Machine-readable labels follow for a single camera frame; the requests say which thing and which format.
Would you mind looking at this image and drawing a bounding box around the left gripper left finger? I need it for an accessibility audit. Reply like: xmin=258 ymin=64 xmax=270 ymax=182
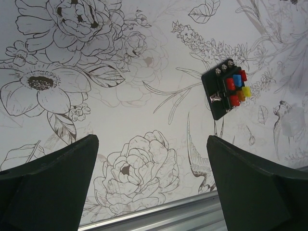
xmin=0 ymin=134 xmax=99 ymax=231

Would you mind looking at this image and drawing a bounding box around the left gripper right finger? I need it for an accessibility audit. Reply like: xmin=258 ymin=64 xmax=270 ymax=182
xmin=206 ymin=136 xmax=308 ymax=231

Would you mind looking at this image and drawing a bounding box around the red blade fuse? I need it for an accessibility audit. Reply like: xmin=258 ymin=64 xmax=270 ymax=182
xmin=229 ymin=95 xmax=240 ymax=107
xmin=239 ymin=70 xmax=247 ymax=82
xmin=226 ymin=78 xmax=236 ymax=91

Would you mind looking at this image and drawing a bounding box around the orange blade fuse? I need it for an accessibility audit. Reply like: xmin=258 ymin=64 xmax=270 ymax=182
xmin=236 ymin=90 xmax=245 ymax=102

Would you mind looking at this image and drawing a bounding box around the yellow blade fuse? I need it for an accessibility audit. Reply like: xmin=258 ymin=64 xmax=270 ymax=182
xmin=242 ymin=86 xmax=252 ymax=98

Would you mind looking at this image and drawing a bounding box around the black fuse box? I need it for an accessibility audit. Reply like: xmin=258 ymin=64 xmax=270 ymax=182
xmin=201 ymin=59 xmax=248 ymax=120

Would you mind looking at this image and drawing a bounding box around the blue blade fuse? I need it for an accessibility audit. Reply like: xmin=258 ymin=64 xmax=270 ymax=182
xmin=232 ymin=74 xmax=243 ymax=88

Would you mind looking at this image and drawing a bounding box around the aluminium rail frame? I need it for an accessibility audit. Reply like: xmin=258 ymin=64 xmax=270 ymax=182
xmin=78 ymin=165 xmax=308 ymax=231

